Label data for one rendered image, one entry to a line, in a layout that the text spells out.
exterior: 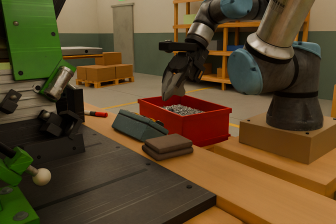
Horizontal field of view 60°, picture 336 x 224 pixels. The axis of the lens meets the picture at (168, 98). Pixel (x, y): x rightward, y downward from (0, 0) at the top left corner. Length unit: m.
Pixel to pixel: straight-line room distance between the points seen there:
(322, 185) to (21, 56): 0.73
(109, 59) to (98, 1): 4.10
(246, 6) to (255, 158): 0.41
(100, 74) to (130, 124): 6.04
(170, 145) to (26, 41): 0.40
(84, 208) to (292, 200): 0.34
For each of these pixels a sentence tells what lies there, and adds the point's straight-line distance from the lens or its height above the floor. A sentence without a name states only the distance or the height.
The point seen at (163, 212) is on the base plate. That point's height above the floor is 0.90.
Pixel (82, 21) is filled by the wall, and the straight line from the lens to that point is 10.97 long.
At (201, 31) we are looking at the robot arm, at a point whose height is 1.18.
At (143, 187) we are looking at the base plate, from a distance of 0.55.
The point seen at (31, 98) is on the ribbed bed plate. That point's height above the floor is 1.02.
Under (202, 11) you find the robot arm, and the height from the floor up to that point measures 1.24.
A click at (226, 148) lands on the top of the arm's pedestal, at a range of 0.87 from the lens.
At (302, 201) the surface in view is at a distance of 0.56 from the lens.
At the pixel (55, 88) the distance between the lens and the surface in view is 0.71.
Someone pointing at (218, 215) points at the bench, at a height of 0.88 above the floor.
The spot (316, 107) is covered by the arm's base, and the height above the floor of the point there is 0.98.
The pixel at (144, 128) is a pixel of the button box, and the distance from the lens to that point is 0.75.
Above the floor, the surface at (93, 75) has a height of 0.28.
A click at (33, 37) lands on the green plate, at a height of 1.16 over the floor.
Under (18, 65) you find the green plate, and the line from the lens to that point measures 0.74.
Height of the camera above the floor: 1.17
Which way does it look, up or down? 12 degrees down
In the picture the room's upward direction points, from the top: straight up
